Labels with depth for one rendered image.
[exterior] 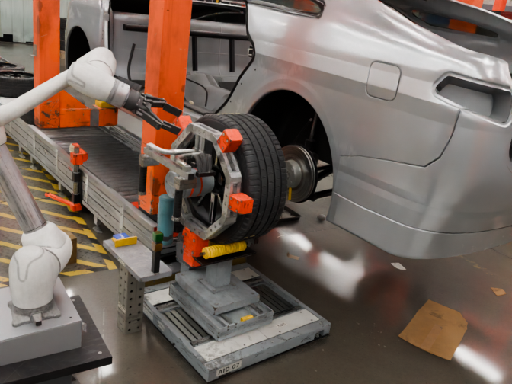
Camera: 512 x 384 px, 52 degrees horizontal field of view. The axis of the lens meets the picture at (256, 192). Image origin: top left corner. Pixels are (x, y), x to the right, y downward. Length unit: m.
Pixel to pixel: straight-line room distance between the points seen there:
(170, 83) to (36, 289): 1.25
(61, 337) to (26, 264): 0.33
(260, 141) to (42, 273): 1.11
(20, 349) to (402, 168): 1.69
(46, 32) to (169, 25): 1.95
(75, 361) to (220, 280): 0.96
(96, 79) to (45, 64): 2.71
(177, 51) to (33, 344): 1.55
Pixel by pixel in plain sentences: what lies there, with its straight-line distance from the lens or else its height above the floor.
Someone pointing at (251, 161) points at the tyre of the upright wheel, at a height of 1.03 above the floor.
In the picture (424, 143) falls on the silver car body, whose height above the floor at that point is 1.27.
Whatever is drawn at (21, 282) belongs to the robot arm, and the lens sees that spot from 2.22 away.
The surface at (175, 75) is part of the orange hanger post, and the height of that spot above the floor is 1.31.
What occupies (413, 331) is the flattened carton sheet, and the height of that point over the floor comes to 0.01.
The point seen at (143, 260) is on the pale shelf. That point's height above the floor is 0.45.
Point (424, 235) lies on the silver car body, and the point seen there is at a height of 0.88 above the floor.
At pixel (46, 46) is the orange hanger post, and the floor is 1.18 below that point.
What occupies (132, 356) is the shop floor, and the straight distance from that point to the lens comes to 2.78.
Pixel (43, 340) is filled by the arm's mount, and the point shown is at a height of 0.38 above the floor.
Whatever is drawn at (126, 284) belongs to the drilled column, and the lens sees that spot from 2.77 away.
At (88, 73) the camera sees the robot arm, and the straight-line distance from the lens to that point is 1.92.
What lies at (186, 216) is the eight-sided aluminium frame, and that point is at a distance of 2.77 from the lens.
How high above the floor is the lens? 1.70
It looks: 19 degrees down
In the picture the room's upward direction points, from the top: 8 degrees clockwise
